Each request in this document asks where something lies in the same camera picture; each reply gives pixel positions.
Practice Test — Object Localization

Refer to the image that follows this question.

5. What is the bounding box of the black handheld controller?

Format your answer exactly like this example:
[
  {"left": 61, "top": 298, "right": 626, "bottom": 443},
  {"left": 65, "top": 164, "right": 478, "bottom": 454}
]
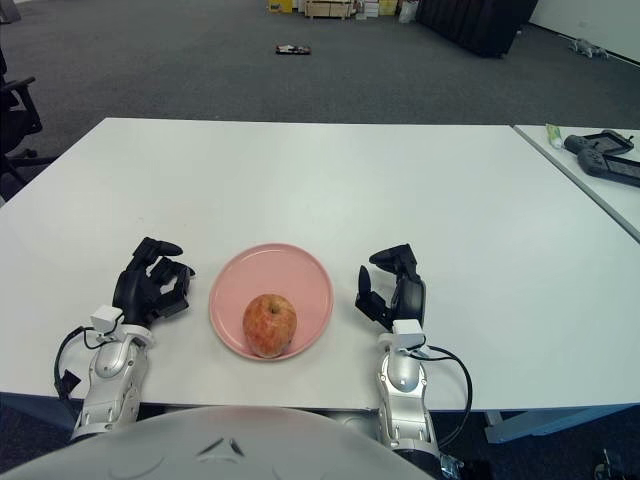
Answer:
[{"left": 564, "top": 129, "right": 637, "bottom": 155}]

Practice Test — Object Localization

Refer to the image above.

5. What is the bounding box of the grey handheld controller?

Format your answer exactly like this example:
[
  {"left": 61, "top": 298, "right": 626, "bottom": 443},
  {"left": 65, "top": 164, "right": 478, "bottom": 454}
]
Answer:
[{"left": 578, "top": 149, "right": 640, "bottom": 189}]

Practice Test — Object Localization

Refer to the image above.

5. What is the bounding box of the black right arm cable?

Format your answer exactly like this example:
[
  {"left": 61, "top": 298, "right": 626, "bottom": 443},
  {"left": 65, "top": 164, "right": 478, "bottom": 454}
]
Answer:
[{"left": 409, "top": 344, "right": 474, "bottom": 446}]

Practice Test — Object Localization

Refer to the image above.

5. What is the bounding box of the black office chair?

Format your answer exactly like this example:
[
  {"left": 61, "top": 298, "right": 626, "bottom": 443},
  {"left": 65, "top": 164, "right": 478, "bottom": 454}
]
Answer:
[{"left": 0, "top": 47, "right": 56, "bottom": 199}]

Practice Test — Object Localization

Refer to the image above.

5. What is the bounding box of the red yellow apple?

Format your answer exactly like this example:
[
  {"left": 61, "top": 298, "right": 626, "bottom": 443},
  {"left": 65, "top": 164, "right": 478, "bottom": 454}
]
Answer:
[{"left": 242, "top": 293, "right": 298, "bottom": 359}]

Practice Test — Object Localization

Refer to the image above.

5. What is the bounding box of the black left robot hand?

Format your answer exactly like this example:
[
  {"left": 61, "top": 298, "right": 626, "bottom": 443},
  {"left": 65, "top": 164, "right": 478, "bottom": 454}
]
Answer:
[{"left": 110, "top": 236, "right": 196, "bottom": 329}]

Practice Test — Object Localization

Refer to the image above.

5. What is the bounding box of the wooden pallet crate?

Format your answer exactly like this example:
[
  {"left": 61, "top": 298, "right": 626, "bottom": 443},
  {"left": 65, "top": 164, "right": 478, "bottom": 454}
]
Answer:
[{"left": 305, "top": 0, "right": 360, "bottom": 20}]

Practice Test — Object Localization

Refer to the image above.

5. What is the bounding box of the small grey robot dog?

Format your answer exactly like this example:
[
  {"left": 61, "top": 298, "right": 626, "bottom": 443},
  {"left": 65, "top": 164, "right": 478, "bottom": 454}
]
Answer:
[{"left": 569, "top": 38, "right": 612, "bottom": 60}]

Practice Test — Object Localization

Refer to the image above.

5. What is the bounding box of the pink round plate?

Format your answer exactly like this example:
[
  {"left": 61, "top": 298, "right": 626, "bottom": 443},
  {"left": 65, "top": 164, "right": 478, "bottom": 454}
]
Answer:
[{"left": 208, "top": 242, "right": 335, "bottom": 362}]

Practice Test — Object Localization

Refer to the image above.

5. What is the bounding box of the grey robot torso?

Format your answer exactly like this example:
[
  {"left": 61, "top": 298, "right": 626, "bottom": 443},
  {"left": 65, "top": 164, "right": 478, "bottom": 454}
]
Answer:
[{"left": 0, "top": 405, "right": 426, "bottom": 480}]

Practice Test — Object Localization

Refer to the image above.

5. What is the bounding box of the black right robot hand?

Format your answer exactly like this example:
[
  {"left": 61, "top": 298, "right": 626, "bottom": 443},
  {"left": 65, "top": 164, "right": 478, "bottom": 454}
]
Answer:
[{"left": 354, "top": 243, "right": 428, "bottom": 332}]

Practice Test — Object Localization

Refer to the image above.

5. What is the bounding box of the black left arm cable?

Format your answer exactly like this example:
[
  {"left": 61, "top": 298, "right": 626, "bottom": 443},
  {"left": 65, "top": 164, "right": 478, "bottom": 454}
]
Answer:
[{"left": 53, "top": 324, "right": 100, "bottom": 401}]

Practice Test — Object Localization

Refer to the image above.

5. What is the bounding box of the black folding partition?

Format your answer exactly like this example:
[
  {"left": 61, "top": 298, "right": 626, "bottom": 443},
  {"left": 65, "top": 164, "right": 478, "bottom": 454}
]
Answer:
[{"left": 417, "top": 0, "right": 541, "bottom": 59}]

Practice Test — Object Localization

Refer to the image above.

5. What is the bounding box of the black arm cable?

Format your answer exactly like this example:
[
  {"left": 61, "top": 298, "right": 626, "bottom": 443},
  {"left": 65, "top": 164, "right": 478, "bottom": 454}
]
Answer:
[
  {"left": 409, "top": 344, "right": 474, "bottom": 446},
  {"left": 53, "top": 324, "right": 100, "bottom": 401}
]

